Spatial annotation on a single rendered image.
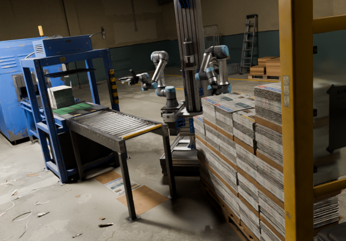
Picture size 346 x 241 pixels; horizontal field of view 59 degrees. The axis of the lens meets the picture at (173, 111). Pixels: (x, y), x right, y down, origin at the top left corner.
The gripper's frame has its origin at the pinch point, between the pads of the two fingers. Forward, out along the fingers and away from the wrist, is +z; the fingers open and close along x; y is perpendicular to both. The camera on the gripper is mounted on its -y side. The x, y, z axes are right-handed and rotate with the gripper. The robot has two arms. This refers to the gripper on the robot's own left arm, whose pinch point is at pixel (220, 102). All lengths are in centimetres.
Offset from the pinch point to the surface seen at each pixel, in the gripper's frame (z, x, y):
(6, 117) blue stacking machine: -126, 261, 313
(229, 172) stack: 63, 19, -21
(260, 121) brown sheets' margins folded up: 39, 18, -89
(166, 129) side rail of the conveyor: 8, 48, 35
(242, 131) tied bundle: 39, 17, -61
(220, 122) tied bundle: 23.7, 18.0, -28.9
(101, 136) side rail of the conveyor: 0, 109, 44
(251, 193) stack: 80, 18, -45
